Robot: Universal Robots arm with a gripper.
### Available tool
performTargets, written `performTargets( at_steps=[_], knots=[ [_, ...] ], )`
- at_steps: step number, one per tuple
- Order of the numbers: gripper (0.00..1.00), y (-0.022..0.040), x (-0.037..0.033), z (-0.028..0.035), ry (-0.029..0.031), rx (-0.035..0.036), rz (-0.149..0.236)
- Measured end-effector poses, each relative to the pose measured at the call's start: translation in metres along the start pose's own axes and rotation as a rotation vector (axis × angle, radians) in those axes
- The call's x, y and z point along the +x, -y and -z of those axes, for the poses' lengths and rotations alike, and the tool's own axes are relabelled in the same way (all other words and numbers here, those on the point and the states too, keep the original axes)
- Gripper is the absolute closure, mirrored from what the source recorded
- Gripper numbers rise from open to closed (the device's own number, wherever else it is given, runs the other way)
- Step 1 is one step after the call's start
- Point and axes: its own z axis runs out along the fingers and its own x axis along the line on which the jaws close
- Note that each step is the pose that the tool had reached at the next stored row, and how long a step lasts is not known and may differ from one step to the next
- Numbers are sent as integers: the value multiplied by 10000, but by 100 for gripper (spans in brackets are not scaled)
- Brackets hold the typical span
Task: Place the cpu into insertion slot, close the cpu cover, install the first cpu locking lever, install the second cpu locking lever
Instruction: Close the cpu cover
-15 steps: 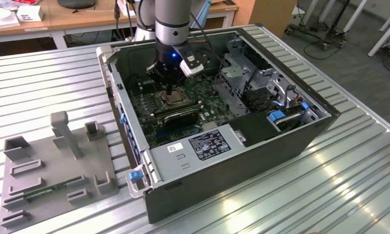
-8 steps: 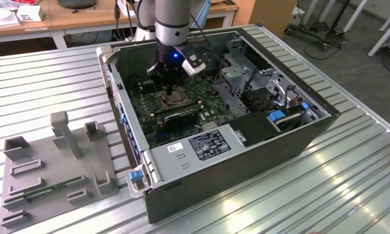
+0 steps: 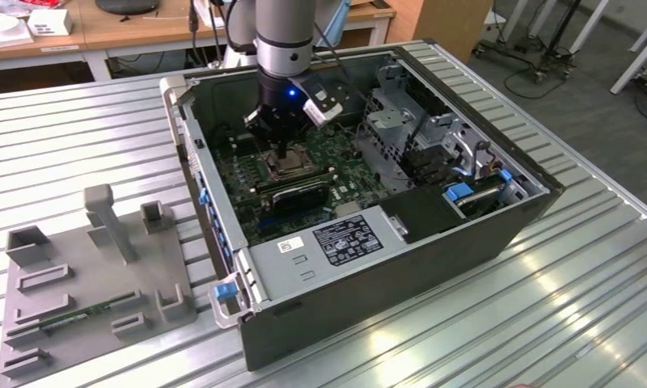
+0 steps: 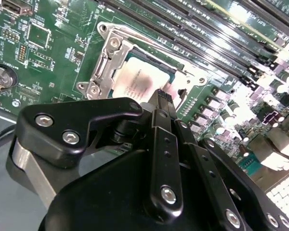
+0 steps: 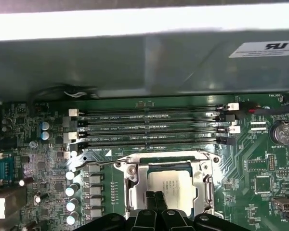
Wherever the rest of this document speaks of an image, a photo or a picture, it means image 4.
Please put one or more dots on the metal socket cover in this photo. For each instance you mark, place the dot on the metal socket cover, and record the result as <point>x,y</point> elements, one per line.
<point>113,68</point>

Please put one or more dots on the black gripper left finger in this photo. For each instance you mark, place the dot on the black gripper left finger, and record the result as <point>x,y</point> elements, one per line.
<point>69,115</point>

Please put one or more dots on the metal locking lever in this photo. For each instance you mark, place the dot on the metal locking lever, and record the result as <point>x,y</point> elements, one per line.
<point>154,50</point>

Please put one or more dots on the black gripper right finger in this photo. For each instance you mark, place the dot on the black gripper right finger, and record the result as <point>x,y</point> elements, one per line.
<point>208,166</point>

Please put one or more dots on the silver CPU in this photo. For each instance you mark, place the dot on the silver CPU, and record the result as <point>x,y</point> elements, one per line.
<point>139,77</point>

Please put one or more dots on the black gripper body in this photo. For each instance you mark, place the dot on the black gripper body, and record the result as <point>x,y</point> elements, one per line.
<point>98,204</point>

